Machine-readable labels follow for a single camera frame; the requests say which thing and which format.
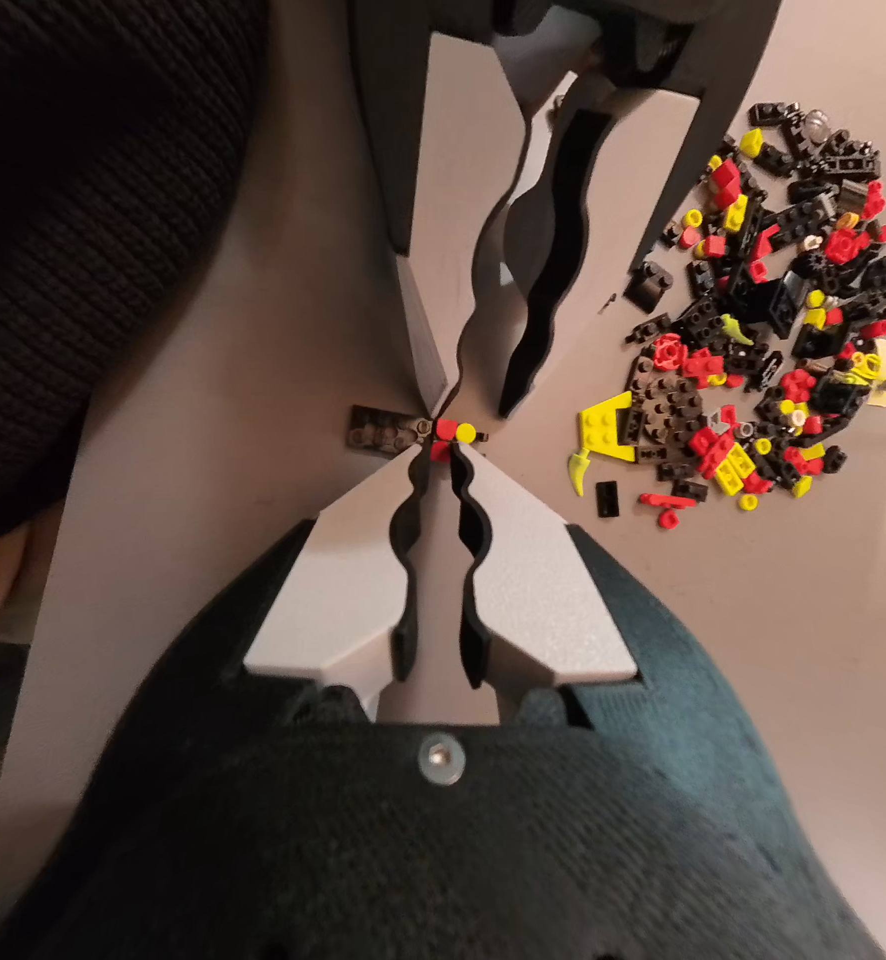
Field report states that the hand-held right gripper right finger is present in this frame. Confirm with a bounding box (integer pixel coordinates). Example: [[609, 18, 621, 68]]
[[449, 442, 639, 715]]

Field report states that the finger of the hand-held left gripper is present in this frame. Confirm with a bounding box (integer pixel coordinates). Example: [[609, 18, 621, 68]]
[[394, 30, 530, 425], [497, 71, 705, 420]]

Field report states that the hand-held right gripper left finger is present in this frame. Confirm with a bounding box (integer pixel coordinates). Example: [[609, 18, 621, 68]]
[[242, 441, 435, 723]]

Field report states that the black lego plate assembly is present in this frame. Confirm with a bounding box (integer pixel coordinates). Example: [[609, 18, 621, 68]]
[[349, 405, 489, 460]]

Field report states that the pile of lego pieces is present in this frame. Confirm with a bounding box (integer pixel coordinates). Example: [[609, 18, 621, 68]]
[[623, 101, 886, 519]]

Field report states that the red lego bar piece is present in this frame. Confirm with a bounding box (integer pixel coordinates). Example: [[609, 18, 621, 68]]
[[638, 491, 697, 531]]

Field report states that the yellow lego wedge plate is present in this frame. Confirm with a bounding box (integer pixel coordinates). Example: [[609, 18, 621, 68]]
[[578, 391, 639, 462]]

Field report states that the dark knitted sleeve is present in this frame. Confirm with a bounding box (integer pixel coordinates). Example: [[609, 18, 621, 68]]
[[0, 0, 271, 556]]

